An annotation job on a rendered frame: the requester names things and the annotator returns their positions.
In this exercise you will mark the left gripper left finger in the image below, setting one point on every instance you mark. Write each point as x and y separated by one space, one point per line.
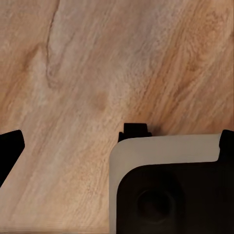
11 147

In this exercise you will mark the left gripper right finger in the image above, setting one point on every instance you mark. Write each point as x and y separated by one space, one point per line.
226 144

